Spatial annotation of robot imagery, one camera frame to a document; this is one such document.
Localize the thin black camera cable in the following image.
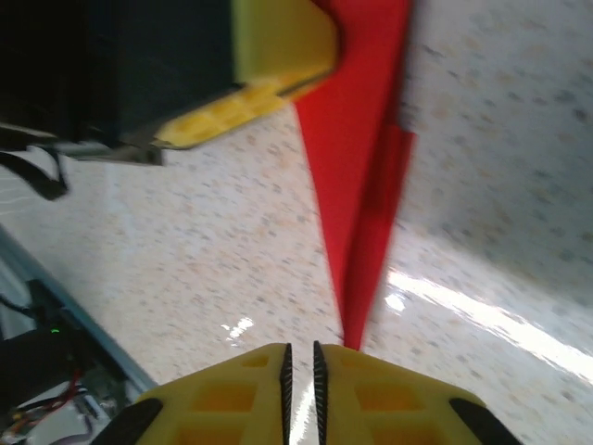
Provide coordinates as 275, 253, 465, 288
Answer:
0, 146, 70, 201

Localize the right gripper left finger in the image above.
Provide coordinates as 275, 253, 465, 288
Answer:
95, 341, 294, 445

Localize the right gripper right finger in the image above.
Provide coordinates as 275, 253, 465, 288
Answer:
312, 340, 521, 445

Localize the long aluminium base rail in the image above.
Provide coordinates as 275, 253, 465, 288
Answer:
0, 222, 158, 400

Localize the red cloth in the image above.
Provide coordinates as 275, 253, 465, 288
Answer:
292, 0, 418, 351

